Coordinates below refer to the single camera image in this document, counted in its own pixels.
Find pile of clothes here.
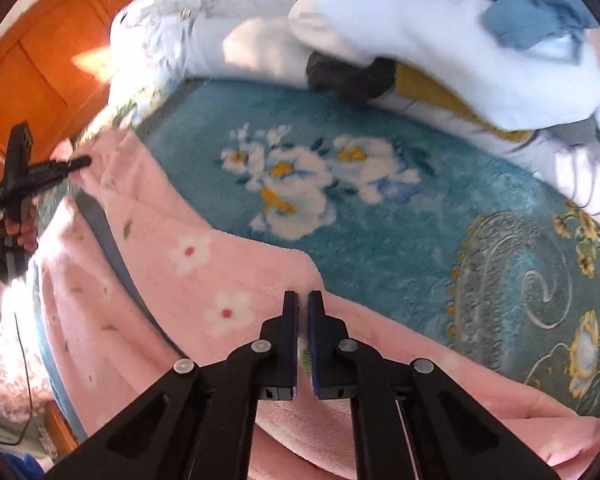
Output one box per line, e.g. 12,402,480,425
287,0,600,132

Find pink white floral cloth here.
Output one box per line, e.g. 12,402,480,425
0,332,53,423

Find blue crumpled garment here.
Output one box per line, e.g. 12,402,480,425
380,0,600,52

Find wooden bed frame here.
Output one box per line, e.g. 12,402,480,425
42,402,82,457

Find orange wooden headboard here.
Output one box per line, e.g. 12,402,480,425
0,0,221,163

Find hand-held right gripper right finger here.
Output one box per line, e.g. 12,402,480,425
307,290,561,480

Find black cable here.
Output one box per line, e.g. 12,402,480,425
0,310,37,447

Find person's left hand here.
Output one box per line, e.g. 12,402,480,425
4,204,39,255

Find person's left forearm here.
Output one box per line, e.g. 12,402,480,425
0,222,31,391

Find pink floral fleece garment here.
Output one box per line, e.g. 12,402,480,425
32,130,600,480

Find mustard yellow garment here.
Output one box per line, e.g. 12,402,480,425
394,60,537,144

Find grey floral quilt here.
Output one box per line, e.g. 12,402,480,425
109,0,600,233

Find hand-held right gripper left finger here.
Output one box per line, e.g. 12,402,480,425
45,290,301,480

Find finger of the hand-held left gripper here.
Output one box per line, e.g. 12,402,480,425
32,155,92,186

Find teal floral blanket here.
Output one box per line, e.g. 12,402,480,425
30,77,600,418

